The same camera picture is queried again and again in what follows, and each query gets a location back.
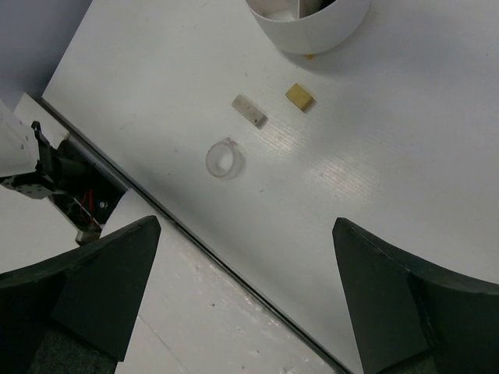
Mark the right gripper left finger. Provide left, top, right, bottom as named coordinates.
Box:
left=1, top=216, right=161, bottom=373

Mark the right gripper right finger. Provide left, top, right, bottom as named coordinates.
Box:
left=332, top=217, right=498, bottom=373

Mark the tan eraser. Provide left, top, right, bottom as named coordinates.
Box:
left=285, top=83, right=315, bottom=113

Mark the grey eraser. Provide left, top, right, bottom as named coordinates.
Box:
left=232, top=94, right=267, bottom=129

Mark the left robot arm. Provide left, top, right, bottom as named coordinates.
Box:
left=1, top=101, right=46, bottom=199

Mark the clear tape roll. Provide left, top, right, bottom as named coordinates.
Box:
left=205, top=138, right=245, bottom=180

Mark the white round divided container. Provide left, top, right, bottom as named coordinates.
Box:
left=246, top=0, right=370, bottom=55

